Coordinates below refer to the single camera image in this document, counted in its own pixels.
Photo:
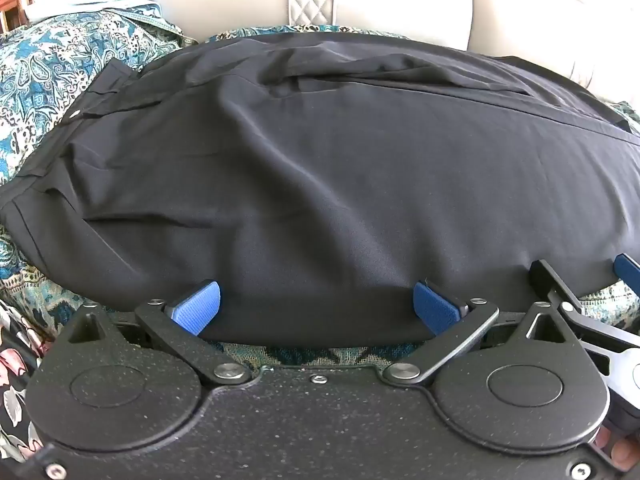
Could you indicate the teal patterned blanket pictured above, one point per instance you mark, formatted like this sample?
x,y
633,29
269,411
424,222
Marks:
x,y
50,60

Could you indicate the black floral cloth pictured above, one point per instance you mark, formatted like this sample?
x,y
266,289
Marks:
x,y
15,385

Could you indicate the black pants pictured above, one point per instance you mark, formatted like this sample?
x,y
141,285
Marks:
x,y
320,185

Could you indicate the person's right hand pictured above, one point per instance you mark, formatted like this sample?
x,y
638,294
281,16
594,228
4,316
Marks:
x,y
622,452

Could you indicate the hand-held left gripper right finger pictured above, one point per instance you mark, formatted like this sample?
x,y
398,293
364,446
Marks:
x,y
436,310

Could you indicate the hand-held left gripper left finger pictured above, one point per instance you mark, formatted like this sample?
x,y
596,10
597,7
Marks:
x,y
197,307

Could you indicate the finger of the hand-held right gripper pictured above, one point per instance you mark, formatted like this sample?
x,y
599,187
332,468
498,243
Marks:
x,y
549,280
629,272

